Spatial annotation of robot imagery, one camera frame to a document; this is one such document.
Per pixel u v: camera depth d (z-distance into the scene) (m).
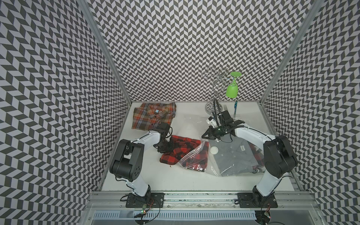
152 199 0.71
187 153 0.79
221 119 0.74
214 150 0.89
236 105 1.16
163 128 0.77
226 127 0.69
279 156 0.47
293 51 0.83
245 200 0.75
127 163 0.46
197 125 0.97
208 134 0.78
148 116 1.02
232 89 0.96
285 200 0.76
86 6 0.71
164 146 0.79
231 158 0.85
